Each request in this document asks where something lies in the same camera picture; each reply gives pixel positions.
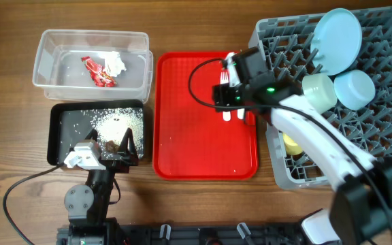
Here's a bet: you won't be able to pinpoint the white plastic spoon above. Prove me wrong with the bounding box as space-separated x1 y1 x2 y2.
237 108 245 120

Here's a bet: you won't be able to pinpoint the white plastic fork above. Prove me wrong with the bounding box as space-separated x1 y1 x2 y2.
220 71 231 122

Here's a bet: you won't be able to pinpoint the rice and food scraps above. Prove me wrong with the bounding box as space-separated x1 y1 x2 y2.
58 108 144 162

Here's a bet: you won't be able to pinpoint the red snack wrapper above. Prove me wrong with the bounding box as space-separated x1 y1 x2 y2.
81 56 116 87

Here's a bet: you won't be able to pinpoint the white napkin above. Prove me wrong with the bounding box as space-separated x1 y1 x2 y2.
104 51 127 77

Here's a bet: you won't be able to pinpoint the yellow cup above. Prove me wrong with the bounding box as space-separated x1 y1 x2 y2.
282 133 303 156

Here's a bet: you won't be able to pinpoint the green bowl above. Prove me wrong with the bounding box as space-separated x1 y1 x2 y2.
301 73 338 114

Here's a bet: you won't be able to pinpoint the light blue plate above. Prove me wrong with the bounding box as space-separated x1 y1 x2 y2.
310 8 362 76

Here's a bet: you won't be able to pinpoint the light blue bowl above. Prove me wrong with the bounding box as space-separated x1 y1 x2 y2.
333 69 376 111

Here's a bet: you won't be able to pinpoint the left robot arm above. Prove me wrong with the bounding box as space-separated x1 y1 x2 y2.
56 129 139 245

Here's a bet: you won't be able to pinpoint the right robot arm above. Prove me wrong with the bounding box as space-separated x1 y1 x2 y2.
213 47 392 244

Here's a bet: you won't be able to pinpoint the grey dishwasher rack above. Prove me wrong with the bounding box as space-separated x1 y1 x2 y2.
248 4 392 191

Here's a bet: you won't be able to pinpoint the black plastic tray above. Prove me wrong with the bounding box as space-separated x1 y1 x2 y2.
47 99 144 165

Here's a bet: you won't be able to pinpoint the red serving tray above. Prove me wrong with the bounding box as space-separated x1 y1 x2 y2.
152 51 259 180

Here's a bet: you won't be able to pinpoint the clear plastic bin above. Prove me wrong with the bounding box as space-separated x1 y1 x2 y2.
32 29 153 102

